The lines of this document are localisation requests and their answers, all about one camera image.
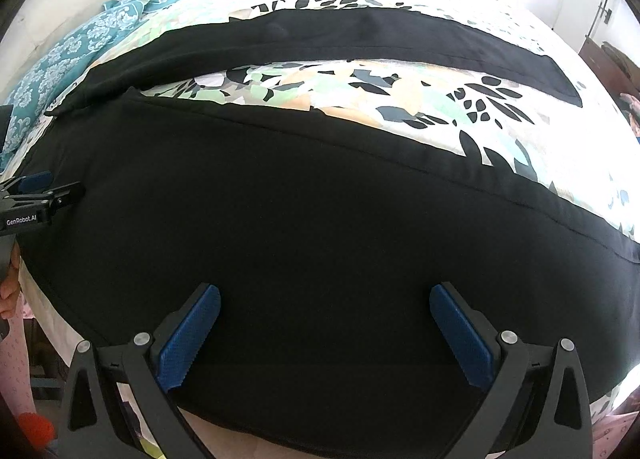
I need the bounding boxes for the white door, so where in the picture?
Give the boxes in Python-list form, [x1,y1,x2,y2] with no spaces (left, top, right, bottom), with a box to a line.
[551,0,619,52]

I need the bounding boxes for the black pants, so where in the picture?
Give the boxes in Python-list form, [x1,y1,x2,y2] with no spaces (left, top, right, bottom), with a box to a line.
[16,6,640,459]

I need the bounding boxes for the dark brown cabinet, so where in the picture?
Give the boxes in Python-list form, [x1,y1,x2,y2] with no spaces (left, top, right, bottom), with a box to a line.
[579,38,639,104]

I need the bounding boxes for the person left hand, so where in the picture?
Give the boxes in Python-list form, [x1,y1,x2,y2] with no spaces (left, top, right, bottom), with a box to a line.
[0,243,21,320]

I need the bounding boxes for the pink dotted pajama leg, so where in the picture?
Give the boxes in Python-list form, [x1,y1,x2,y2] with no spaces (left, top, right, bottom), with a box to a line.
[1,293,36,417]

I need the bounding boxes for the clothes pile in basket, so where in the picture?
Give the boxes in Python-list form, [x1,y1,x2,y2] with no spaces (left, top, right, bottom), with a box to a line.
[620,93,640,141]

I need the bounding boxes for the blue floral pillow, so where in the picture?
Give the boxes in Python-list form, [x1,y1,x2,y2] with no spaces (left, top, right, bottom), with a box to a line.
[1,0,180,167]

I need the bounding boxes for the floral bed sheet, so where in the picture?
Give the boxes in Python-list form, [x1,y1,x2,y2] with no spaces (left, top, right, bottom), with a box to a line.
[0,0,640,459]

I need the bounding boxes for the red fuzzy sleeve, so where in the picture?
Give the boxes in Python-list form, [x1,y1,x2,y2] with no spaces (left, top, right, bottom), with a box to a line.
[17,413,55,451]

